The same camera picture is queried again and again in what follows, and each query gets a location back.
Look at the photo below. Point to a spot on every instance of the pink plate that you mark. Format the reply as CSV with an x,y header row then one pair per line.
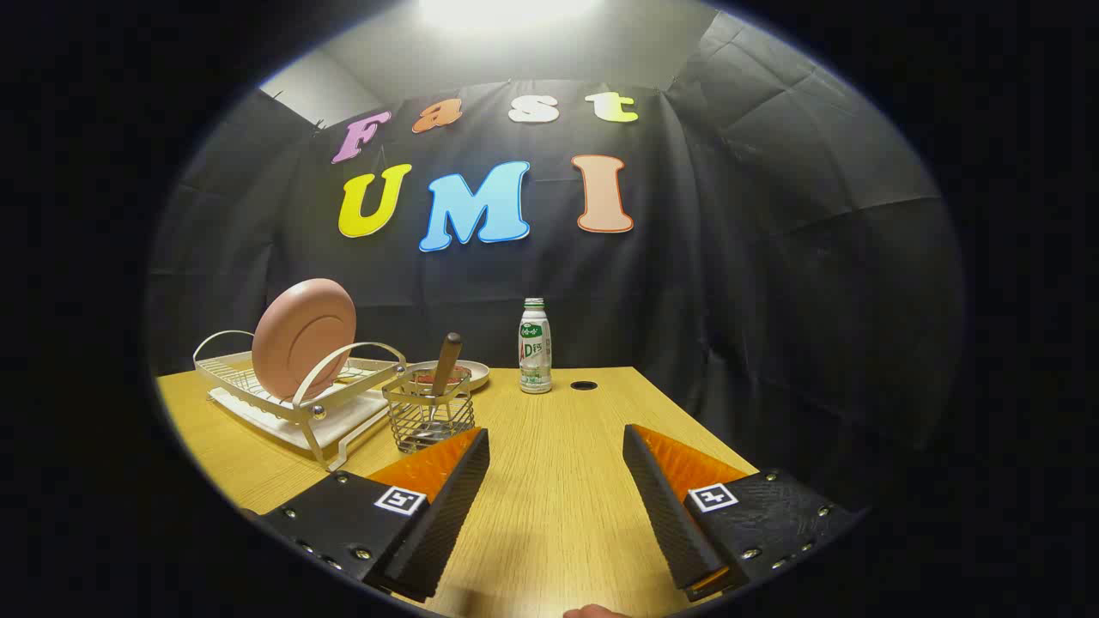
x,y
300,339

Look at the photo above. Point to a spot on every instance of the ceiling light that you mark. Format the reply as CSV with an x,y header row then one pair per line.
x,y
506,10

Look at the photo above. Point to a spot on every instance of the brown meat piece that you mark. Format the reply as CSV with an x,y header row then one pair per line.
x,y
429,374

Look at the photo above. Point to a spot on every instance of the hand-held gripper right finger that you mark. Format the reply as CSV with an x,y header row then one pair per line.
x,y
665,515

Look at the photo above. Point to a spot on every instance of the black backdrop cloth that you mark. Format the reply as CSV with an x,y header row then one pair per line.
x,y
730,283

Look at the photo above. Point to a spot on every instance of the white plastic drink bottle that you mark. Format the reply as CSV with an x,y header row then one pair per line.
x,y
535,352

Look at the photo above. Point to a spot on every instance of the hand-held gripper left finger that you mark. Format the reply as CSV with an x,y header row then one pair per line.
x,y
446,524

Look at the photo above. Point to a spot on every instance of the beige round plate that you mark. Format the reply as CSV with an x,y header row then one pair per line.
x,y
476,375

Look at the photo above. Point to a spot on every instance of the white drip tray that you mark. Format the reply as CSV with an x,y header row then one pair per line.
x,y
343,421

